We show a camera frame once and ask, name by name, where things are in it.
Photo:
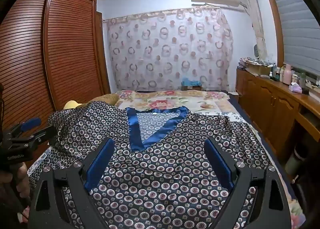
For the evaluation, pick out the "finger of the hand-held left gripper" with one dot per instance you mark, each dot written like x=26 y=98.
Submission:
x=30 y=123
x=37 y=136

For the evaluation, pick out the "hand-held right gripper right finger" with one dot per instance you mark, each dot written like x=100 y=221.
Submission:
x=220 y=166

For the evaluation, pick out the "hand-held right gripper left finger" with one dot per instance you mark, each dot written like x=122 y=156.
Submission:
x=98 y=166

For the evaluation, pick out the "navy patterned pajama top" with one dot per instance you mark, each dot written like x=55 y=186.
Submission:
x=162 y=169

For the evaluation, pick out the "person's left hand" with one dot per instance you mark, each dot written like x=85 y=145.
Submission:
x=22 y=181

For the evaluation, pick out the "yellow cushion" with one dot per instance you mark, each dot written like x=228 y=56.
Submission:
x=71 y=104

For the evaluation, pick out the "brown patterned bolster pillow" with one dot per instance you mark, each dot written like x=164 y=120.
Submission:
x=107 y=99

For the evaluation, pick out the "grey waste bin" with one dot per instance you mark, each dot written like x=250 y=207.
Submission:
x=293 y=165

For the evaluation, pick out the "wooden sideboard cabinet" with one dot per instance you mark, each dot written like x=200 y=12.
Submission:
x=265 y=104

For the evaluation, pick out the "small wooden box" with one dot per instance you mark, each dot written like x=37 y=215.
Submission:
x=191 y=88

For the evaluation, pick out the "floral bed with quilt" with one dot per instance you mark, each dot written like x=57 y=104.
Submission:
x=160 y=102

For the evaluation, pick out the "wooden louvered wardrobe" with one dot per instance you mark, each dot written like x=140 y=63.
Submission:
x=72 y=44

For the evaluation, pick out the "cardboard box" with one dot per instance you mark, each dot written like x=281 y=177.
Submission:
x=257 y=70

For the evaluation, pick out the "purple tissue pack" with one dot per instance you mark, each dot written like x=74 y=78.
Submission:
x=295 y=88

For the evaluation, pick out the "pink thermos bottle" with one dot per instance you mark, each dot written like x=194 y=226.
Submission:
x=287 y=75

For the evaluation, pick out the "green bottle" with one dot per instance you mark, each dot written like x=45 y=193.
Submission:
x=302 y=80

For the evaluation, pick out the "small oval mirror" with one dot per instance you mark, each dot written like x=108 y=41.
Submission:
x=255 y=50

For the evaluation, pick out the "sheer circle-patterned curtain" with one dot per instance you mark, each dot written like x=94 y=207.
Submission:
x=162 y=51

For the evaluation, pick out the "beige gathered drape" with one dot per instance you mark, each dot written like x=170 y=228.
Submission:
x=255 y=19

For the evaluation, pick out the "grey window blind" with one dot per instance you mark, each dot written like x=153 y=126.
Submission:
x=295 y=24

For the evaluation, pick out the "wooden window frame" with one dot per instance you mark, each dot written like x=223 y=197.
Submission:
x=273 y=19

